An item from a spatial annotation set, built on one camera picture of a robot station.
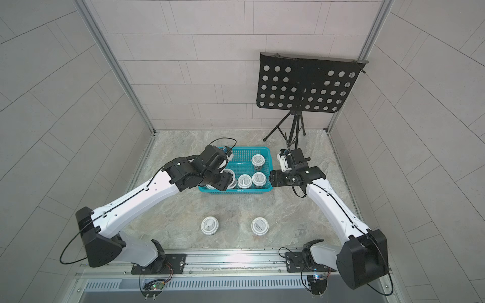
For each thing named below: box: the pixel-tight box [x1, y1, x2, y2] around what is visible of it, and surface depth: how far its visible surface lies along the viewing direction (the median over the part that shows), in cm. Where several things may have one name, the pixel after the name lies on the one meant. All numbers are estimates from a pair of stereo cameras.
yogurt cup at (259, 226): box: [251, 217, 270, 236], surface depth 76 cm
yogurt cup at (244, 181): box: [237, 174, 252, 189], surface depth 88 cm
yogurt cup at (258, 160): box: [251, 153, 266, 171], surface depth 97 cm
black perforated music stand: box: [256, 51, 369, 150], surface depth 77 cm
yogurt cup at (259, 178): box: [251, 171, 268, 187], surface depth 89 cm
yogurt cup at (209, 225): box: [200, 216, 220, 235], surface depth 76 cm
